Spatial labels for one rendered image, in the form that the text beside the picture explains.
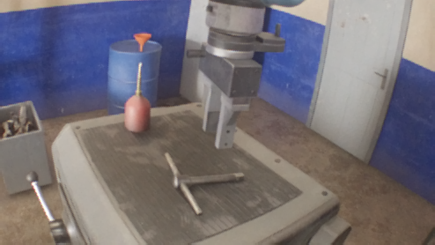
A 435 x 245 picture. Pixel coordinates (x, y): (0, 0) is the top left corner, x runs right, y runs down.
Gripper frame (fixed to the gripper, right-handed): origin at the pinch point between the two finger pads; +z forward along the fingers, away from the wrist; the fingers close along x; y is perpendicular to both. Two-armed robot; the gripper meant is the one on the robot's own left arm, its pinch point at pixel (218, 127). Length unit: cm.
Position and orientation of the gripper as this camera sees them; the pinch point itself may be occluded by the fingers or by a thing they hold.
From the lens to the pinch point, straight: 58.0
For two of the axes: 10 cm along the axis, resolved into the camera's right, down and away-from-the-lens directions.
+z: -1.3, 9.1, 4.0
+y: -9.2, 0.4, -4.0
